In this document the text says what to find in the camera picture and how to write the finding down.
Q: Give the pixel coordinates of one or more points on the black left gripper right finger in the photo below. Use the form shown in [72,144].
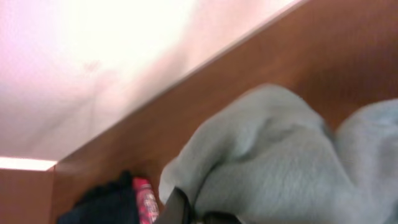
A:
[219,218]

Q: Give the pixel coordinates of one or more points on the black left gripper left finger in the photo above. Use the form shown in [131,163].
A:
[177,209]

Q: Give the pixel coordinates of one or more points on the light blue t-shirt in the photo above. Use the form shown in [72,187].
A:
[270,156]

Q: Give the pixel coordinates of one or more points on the folded red shirt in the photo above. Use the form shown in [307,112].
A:
[145,199]

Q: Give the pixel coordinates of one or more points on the folded navy blue shirt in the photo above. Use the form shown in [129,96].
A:
[111,203]

